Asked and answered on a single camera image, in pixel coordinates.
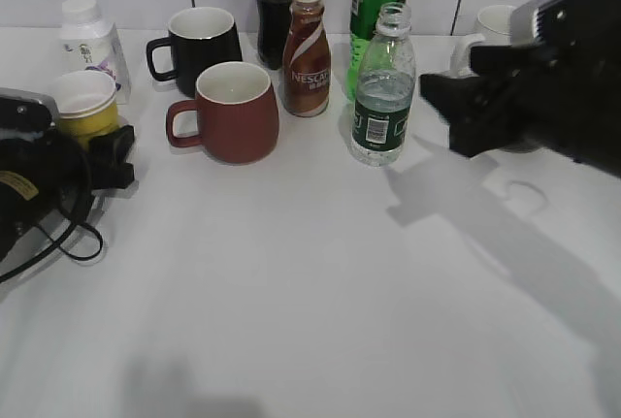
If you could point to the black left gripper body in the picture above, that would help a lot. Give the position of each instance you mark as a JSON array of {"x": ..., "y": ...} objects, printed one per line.
[{"x": 41, "y": 172}]

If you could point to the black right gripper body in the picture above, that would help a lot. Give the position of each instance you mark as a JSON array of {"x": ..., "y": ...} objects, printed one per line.
[{"x": 576, "y": 94}]

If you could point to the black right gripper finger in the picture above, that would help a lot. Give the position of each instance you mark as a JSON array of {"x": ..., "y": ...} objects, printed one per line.
[
  {"x": 476, "y": 109},
  {"x": 503, "y": 61}
]

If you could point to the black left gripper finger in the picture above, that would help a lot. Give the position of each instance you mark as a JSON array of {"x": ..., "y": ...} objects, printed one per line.
[{"x": 107, "y": 158}]

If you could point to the yellow paper cup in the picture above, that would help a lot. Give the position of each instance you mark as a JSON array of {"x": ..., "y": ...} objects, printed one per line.
[{"x": 86, "y": 104}]

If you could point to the clear water bottle green label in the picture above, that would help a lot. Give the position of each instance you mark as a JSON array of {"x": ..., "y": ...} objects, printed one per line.
[{"x": 385, "y": 88}]

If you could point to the dark grey mug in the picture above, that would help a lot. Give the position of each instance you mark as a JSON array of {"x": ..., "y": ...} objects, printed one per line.
[{"x": 521, "y": 147}]

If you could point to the white yogurt bottle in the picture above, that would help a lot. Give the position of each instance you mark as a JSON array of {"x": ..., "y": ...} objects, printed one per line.
[{"x": 89, "y": 42}]

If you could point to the red mug white interior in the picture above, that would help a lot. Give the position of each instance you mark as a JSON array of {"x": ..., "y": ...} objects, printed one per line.
[{"x": 236, "y": 113}]

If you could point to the black mug white interior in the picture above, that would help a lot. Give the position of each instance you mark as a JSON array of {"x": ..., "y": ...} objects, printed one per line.
[{"x": 198, "y": 38}]

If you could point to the brown Nescafe coffee bottle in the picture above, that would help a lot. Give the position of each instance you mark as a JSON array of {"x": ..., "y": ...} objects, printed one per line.
[{"x": 306, "y": 61}]

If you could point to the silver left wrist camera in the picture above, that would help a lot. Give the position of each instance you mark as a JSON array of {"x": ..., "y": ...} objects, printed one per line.
[{"x": 26, "y": 115}]

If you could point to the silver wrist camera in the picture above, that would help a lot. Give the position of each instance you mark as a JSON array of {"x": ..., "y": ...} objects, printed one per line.
[
  {"x": 26, "y": 115},
  {"x": 525, "y": 22}
]

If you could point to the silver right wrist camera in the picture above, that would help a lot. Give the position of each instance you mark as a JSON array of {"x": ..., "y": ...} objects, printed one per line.
[{"x": 525, "y": 22}]

